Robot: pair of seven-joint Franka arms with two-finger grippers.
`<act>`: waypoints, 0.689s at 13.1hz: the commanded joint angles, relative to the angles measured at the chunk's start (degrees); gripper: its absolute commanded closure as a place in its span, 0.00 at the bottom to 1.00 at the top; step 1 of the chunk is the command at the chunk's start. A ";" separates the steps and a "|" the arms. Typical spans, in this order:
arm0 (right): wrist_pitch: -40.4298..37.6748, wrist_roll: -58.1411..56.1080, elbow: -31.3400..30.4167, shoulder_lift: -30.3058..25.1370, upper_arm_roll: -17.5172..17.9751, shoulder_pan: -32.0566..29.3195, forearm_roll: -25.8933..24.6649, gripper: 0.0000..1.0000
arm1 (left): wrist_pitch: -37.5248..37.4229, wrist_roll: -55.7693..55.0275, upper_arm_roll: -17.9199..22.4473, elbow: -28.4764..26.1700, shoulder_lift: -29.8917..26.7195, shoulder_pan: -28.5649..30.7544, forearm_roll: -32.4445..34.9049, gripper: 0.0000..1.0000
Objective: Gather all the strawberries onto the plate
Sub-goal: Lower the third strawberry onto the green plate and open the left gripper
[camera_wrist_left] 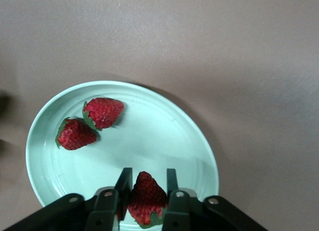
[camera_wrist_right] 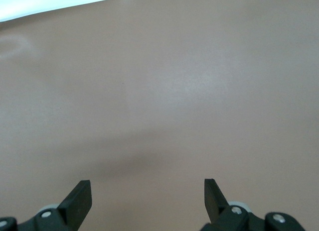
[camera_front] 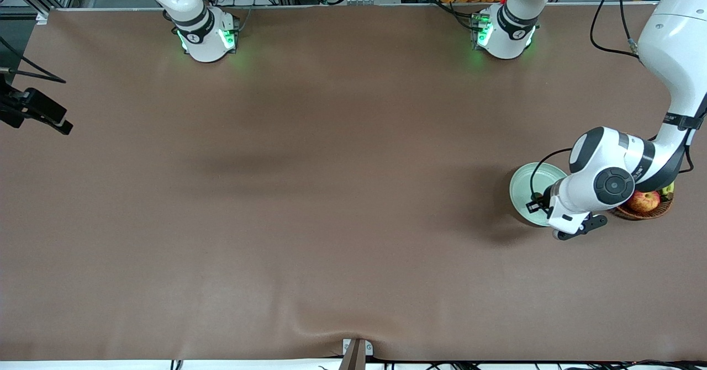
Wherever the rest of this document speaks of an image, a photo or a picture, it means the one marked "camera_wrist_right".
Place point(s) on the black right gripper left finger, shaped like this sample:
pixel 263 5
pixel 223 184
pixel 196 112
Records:
pixel 77 203

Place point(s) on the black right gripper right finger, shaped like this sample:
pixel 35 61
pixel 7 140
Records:
pixel 214 203

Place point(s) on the brown table mat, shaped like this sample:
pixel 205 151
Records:
pixel 159 91

